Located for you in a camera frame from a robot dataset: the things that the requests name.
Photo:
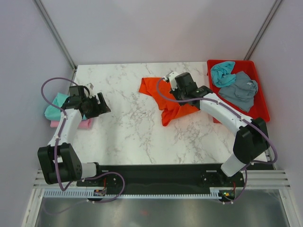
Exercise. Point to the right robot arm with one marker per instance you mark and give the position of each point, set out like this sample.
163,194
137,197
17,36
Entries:
250,141

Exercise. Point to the left corner frame post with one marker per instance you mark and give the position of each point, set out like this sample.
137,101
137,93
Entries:
51,26

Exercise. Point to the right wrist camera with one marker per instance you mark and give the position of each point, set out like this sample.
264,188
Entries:
171,78

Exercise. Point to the folded teal t shirt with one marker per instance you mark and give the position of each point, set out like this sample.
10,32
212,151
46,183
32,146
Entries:
53,113

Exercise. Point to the orange t shirt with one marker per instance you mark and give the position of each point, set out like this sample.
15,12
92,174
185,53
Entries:
170,110

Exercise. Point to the white cable duct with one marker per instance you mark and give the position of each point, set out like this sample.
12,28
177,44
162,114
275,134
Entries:
93,194

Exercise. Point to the folded pink t shirt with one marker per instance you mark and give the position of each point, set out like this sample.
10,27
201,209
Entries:
84,124

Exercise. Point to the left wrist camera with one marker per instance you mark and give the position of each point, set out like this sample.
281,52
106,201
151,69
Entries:
89,87

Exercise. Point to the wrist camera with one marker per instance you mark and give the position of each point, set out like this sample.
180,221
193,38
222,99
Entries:
89,87
171,78

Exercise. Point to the red plastic bin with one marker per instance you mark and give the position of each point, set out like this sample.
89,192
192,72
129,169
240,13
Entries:
259,109

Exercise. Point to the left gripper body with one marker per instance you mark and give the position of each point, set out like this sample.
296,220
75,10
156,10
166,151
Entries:
92,107

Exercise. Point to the grey t shirt in bin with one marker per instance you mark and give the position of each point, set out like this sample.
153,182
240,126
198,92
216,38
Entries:
241,93

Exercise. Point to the right corner frame post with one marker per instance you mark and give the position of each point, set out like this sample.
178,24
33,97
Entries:
265,25

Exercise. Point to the corner frame post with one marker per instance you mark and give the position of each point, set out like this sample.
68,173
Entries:
51,26
265,25

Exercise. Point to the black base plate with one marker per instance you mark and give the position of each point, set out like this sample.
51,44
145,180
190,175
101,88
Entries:
163,179

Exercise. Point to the cyan t shirt in bin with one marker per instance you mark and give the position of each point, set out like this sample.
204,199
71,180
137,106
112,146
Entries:
221,74

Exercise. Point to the aluminium frame rail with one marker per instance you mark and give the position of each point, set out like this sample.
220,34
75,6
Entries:
257,179

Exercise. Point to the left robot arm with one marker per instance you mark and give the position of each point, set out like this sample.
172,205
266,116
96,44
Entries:
58,160

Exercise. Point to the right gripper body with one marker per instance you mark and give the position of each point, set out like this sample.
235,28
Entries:
178,94

